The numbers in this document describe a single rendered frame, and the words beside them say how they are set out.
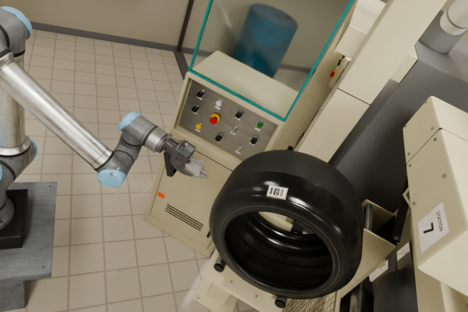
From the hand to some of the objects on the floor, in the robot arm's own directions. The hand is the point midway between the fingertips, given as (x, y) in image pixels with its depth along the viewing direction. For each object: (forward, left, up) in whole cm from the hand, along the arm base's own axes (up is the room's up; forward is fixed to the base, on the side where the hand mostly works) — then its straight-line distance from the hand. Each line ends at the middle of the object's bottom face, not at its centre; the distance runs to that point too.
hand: (203, 176), depth 127 cm
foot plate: (+43, +5, -122) cm, 130 cm away
